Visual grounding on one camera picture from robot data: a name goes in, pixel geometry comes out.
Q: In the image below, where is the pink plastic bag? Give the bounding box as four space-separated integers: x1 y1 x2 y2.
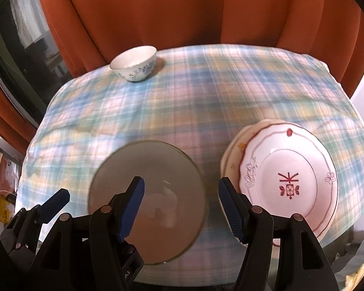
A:
0 158 23 194

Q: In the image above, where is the yellow packet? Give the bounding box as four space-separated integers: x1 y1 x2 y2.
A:
0 192 19 225

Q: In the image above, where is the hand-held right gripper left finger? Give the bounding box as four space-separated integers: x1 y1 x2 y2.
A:
29 176 145 291

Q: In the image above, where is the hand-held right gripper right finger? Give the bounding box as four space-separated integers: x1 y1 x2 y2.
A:
218 177 337 291

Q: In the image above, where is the plaid tablecloth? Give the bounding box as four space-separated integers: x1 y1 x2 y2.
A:
17 44 364 285

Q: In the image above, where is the yellow object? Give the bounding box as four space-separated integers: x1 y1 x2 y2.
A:
346 258 364 291

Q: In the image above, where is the grey cloth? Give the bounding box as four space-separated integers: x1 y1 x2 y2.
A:
331 233 364 279

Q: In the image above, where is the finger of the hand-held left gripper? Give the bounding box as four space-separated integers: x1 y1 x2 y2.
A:
0 189 71 258
121 242 145 291

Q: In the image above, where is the small red patterned plate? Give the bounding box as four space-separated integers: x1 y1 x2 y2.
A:
238 123 339 247

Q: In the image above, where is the blue patterned white bowl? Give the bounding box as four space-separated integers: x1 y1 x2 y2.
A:
88 140 207 264
110 45 157 82

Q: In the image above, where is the orange curtain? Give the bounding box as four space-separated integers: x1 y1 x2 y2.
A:
0 0 364 146

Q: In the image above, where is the dark framed window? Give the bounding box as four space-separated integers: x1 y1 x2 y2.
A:
0 0 72 128

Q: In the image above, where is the large yellow floral plate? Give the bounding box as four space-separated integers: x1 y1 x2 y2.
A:
220 119 340 246

